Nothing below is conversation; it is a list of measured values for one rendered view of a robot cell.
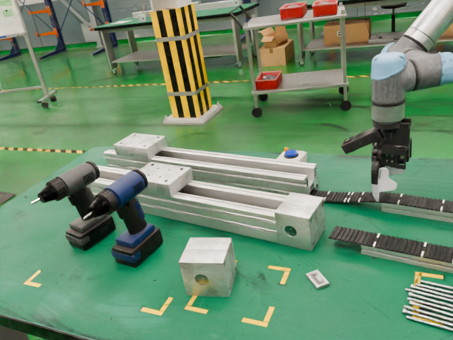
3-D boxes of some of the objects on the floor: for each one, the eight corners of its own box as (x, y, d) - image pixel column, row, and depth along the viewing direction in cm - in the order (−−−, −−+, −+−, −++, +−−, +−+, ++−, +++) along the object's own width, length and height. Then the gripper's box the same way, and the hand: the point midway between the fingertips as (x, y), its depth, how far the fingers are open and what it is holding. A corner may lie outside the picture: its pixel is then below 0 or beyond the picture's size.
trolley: (348, 92, 446) (345, -12, 401) (351, 110, 398) (348, -5, 354) (251, 100, 471) (238, 4, 427) (243, 119, 423) (228, 12, 379)
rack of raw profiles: (-8, 63, 1066) (-47, -33, 970) (19, 54, 1138) (-13, -37, 1041) (94, 55, 928) (62, -58, 831) (119, 46, 1000) (92, -60, 903)
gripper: (404, 131, 96) (401, 211, 105) (415, 109, 106) (412, 183, 115) (365, 129, 100) (365, 205, 109) (379, 108, 110) (379, 179, 120)
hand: (378, 189), depth 113 cm, fingers open, 8 cm apart
